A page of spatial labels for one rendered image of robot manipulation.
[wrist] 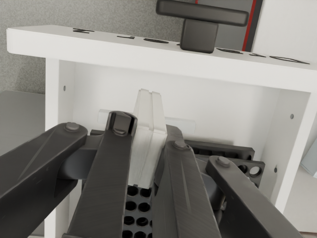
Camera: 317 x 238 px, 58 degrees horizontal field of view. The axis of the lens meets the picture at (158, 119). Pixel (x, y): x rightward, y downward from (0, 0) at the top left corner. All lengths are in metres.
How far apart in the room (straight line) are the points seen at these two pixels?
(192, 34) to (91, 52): 0.08
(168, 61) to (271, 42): 0.22
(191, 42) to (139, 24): 0.91
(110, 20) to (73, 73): 0.84
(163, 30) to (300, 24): 0.77
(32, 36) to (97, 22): 0.93
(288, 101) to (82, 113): 0.22
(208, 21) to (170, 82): 0.10
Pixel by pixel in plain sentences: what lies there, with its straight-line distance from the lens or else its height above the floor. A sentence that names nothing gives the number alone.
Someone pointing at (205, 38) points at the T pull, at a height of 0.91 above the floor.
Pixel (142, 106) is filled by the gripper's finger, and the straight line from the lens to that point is 0.15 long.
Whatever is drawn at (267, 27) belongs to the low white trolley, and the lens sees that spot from 0.42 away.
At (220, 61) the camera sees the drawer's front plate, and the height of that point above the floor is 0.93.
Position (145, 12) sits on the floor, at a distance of 1.15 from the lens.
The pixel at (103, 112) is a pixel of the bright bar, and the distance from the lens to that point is 0.32.
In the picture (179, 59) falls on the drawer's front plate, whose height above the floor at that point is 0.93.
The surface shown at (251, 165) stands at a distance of 0.30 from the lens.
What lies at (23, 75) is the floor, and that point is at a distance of 1.27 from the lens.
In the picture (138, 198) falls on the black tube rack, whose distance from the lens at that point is 0.30.
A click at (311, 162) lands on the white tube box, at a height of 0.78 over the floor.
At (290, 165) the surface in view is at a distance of 0.32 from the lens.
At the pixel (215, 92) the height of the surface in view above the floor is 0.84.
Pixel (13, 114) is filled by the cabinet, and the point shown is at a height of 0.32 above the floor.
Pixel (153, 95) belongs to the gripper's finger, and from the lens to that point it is 0.18.
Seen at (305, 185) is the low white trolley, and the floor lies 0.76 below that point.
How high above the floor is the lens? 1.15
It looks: 71 degrees down
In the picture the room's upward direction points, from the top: 174 degrees clockwise
